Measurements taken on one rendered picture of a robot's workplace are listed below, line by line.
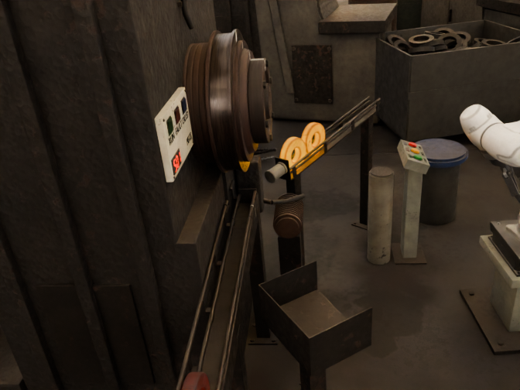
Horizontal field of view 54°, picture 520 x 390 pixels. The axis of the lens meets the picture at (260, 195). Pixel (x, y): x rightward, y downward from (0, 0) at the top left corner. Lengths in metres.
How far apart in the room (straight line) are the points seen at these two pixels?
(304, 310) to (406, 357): 0.82
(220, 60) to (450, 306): 1.60
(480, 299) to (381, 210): 0.60
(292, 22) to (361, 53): 0.62
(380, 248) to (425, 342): 0.58
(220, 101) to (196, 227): 0.38
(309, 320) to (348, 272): 1.19
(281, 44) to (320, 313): 3.19
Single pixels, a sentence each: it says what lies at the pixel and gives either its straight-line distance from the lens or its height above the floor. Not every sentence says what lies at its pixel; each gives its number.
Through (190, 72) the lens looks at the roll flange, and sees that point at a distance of 1.62.
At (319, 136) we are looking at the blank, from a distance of 2.45.
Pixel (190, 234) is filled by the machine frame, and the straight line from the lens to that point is 1.50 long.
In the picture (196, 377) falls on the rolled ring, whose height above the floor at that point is 0.78.
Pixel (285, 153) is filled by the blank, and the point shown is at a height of 0.74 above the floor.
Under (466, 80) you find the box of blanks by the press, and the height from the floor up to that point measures 0.52.
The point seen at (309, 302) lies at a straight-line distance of 1.63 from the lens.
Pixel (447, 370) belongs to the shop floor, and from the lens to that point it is 2.31.
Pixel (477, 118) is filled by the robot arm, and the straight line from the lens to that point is 1.85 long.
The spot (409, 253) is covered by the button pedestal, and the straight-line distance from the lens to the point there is 2.84.
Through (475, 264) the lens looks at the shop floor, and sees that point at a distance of 2.89.
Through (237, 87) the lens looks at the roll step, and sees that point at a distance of 1.57.
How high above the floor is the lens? 1.66
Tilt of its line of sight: 28 degrees down
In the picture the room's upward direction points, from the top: 5 degrees counter-clockwise
